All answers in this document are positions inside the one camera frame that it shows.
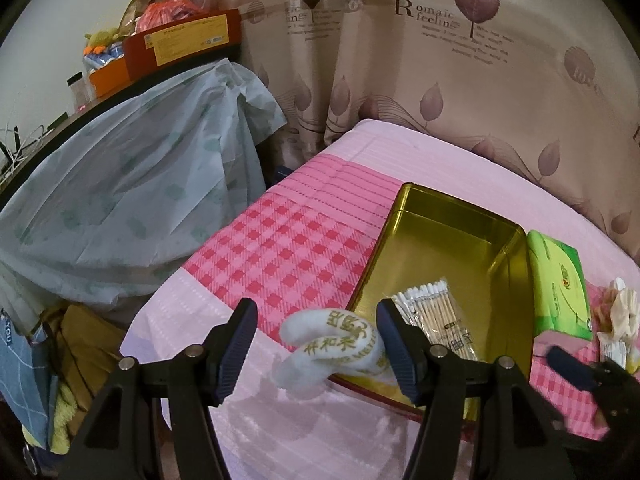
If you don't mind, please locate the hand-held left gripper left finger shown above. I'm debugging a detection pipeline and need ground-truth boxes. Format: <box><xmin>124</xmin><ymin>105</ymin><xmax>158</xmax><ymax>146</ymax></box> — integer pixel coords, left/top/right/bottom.
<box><xmin>59</xmin><ymin>298</ymin><xmax>259</xmax><ymax>480</ymax></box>

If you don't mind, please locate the red orange cardboard box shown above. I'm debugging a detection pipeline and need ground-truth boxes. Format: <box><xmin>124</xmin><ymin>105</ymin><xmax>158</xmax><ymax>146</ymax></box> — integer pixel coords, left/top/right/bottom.
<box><xmin>122</xmin><ymin>8</ymin><xmax>243</xmax><ymax>68</ymax></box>

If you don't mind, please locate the yellow towel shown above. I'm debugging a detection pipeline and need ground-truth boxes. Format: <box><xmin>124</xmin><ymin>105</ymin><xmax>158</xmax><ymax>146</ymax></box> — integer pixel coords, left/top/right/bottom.
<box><xmin>50</xmin><ymin>380</ymin><xmax>86</xmax><ymax>453</ymax></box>

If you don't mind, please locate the blue checked cloth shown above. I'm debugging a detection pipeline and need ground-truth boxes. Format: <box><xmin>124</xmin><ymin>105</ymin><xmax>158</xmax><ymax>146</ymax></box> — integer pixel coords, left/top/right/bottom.
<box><xmin>0</xmin><ymin>310</ymin><xmax>56</xmax><ymax>448</ymax></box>

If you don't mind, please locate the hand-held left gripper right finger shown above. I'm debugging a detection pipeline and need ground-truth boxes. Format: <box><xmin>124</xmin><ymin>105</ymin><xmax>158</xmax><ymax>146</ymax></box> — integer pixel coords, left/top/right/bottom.
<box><xmin>375</xmin><ymin>298</ymin><xmax>581</xmax><ymax>480</ymax></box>

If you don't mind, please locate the bundle of cables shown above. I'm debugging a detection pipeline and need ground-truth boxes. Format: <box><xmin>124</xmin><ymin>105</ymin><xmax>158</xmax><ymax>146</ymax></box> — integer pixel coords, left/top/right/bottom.
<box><xmin>0</xmin><ymin>125</ymin><xmax>51</xmax><ymax>181</ymax></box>

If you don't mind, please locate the brown paper bag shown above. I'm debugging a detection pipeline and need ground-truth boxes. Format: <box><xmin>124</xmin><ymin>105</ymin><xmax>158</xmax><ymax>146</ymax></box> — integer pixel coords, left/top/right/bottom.
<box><xmin>125</xmin><ymin>0</ymin><xmax>157</xmax><ymax>36</ymax></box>

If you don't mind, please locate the pack of cotton swabs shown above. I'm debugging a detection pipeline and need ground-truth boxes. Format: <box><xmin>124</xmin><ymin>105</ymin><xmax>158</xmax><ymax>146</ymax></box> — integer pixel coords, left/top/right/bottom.
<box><xmin>391</xmin><ymin>277</ymin><xmax>478</xmax><ymax>363</ymax></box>

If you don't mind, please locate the white sock with gold print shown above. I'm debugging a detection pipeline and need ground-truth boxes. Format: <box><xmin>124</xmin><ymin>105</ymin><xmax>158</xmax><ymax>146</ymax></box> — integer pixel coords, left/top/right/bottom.
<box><xmin>277</xmin><ymin>309</ymin><xmax>396</xmax><ymax>392</ymax></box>

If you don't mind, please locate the pink checked bed blanket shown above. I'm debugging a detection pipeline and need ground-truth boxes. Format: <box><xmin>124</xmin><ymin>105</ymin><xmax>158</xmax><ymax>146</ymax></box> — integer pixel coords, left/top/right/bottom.
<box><xmin>120</xmin><ymin>119</ymin><xmax>640</xmax><ymax>480</ymax></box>

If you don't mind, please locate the beige leaf print curtain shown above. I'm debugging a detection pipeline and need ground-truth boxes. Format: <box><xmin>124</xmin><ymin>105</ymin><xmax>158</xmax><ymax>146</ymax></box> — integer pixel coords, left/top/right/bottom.
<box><xmin>150</xmin><ymin>0</ymin><xmax>640</xmax><ymax>251</ymax></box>

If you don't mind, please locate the green plush toy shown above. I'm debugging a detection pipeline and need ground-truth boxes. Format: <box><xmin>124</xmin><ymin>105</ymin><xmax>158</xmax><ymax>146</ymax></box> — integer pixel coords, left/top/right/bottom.
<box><xmin>85</xmin><ymin>25</ymin><xmax>123</xmax><ymax>46</ymax></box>

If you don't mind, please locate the translucent plastic cover sheet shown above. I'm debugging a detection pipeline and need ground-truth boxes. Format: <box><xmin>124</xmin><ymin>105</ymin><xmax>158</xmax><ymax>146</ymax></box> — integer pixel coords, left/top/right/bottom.
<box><xmin>0</xmin><ymin>57</ymin><xmax>288</xmax><ymax>331</ymax></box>

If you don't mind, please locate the clear jar with dark lid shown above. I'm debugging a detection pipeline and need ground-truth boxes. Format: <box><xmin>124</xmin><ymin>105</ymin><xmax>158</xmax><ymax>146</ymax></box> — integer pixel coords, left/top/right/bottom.
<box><xmin>67</xmin><ymin>72</ymin><xmax>93</xmax><ymax>111</ymax></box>

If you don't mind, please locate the small orange box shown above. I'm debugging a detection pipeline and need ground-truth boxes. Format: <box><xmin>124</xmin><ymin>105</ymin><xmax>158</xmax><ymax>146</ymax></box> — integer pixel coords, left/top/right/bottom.
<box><xmin>89</xmin><ymin>55</ymin><xmax>136</xmax><ymax>98</ymax></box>

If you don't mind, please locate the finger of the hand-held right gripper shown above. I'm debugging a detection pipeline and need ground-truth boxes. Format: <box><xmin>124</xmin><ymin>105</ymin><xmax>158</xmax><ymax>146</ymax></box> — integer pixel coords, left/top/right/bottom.
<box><xmin>547</xmin><ymin>345</ymin><xmax>598</xmax><ymax>393</ymax></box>

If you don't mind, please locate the red plastic bag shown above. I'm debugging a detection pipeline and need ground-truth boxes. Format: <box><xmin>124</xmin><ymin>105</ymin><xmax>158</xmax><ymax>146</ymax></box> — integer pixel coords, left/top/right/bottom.
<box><xmin>135</xmin><ymin>0</ymin><xmax>203</xmax><ymax>36</ymax></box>

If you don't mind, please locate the gold metal tin box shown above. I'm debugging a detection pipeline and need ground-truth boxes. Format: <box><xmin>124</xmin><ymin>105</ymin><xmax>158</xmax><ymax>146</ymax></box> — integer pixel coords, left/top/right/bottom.
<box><xmin>345</xmin><ymin>182</ymin><xmax>536</xmax><ymax>421</ymax></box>

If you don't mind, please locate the green tissue pack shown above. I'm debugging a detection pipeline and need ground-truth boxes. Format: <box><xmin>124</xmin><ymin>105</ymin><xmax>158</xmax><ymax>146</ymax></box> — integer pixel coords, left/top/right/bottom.
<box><xmin>526</xmin><ymin>230</ymin><xmax>595</xmax><ymax>345</ymax></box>

